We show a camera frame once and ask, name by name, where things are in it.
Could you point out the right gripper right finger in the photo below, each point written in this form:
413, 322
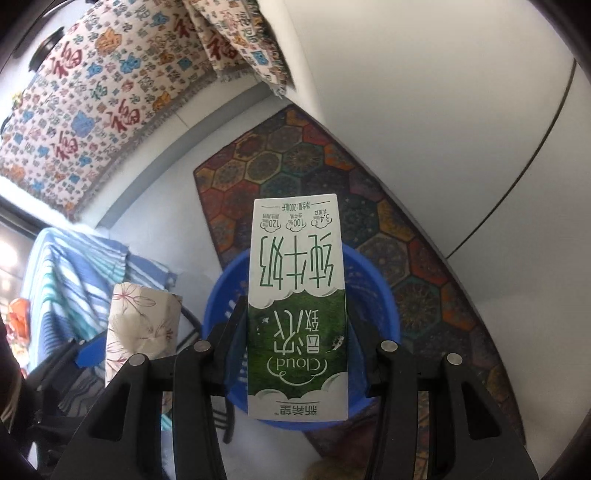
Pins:
392, 377

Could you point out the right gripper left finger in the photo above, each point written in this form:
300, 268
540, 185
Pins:
208, 368

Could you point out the green white milk carton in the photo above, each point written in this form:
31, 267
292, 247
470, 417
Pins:
297, 345

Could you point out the blue plastic trash bin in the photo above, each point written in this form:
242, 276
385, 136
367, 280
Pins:
368, 291

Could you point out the striped blue tablecloth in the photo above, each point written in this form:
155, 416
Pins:
69, 282

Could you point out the orange silver snack bag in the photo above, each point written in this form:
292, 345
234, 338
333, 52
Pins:
17, 322

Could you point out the colourful hexagon floor mat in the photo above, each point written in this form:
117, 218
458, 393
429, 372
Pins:
468, 424

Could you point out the patterned fu character cloth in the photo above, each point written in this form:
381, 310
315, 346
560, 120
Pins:
110, 81

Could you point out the patterned cloth side piece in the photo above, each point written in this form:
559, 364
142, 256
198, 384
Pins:
236, 36

